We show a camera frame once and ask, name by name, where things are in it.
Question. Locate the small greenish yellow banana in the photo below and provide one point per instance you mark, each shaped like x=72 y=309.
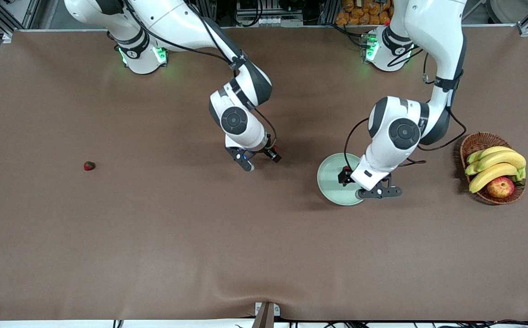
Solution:
x=491 y=151

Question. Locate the grey rounded background housing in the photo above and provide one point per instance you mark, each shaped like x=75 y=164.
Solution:
x=507 y=9

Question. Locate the red yellow apple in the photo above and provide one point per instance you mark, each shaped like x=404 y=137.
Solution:
x=500 y=187

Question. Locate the bag of orange snacks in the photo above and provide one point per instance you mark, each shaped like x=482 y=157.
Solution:
x=359 y=13

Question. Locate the dark mounting bar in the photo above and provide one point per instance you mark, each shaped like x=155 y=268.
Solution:
x=264 y=319

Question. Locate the mint green round plate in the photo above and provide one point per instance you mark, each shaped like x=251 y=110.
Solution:
x=332 y=191

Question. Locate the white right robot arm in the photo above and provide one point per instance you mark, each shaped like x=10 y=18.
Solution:
x=234 y=120

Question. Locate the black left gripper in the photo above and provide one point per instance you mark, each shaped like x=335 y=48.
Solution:
x=346 y=175

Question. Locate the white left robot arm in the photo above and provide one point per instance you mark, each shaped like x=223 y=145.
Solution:
x=400 y=132

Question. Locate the brown wicker basket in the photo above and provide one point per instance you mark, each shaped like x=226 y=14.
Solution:
x=478 y=142

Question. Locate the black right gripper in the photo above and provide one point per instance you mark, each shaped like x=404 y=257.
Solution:
x=269 y=151

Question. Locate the brown table cover mat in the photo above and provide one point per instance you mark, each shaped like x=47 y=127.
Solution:
x=154 y=250

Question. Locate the grey metal bracket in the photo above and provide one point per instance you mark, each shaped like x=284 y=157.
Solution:
x=276 y=310

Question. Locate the black background equipment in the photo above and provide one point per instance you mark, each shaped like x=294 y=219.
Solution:
x=268 y=5

